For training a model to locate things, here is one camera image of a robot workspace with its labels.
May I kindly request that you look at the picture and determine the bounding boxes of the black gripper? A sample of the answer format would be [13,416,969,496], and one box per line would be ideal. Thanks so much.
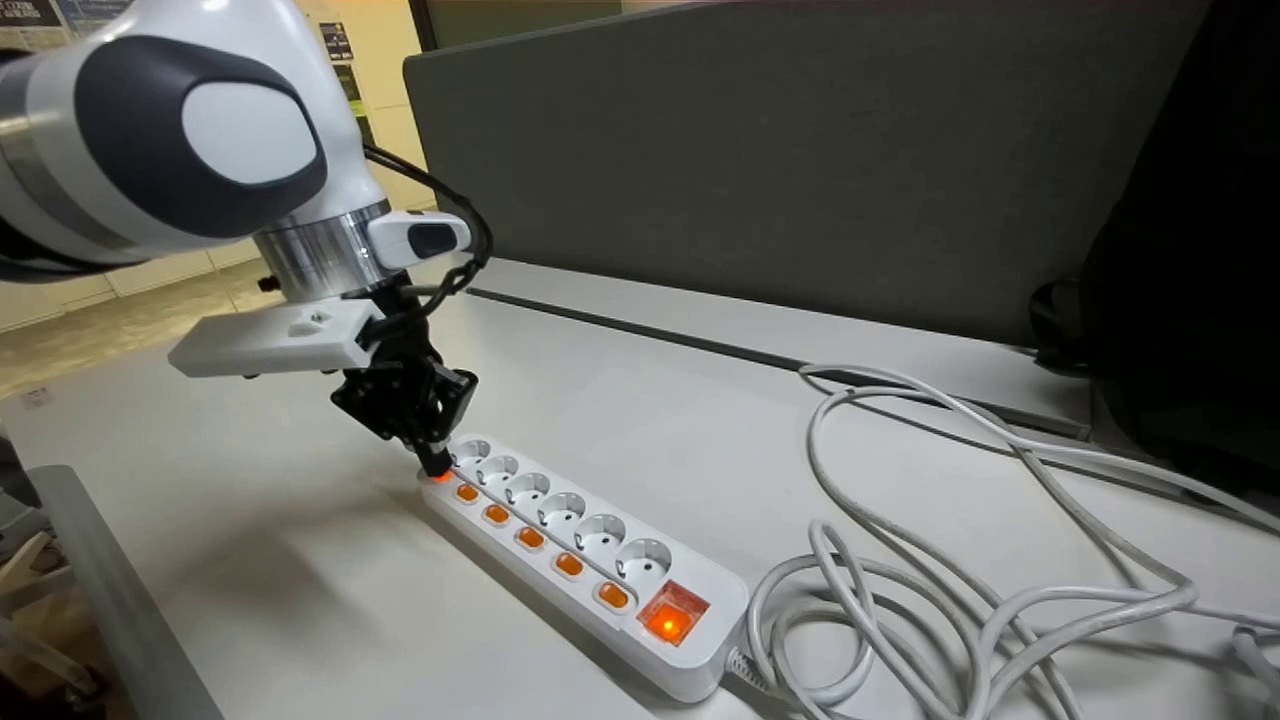
[333,276,482,474]

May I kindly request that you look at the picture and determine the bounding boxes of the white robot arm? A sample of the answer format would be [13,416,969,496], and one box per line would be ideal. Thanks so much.
[0,0,494,474]

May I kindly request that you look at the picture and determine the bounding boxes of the white six-socket power strip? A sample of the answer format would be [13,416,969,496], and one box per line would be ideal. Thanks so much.
[420,434,750,702]

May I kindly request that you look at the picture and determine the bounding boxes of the grey desk partition panel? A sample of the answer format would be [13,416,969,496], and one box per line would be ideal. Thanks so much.
[406,0,1214,342]

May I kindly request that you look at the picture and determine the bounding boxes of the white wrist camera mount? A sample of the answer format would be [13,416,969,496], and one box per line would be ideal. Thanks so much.
[167,301,384,376]

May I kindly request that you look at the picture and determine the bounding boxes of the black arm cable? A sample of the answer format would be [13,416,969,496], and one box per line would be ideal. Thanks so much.
[359,138,496,323]

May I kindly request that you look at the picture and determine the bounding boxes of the white coiled power cable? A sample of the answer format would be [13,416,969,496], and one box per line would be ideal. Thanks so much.
[726,360,1280,720]

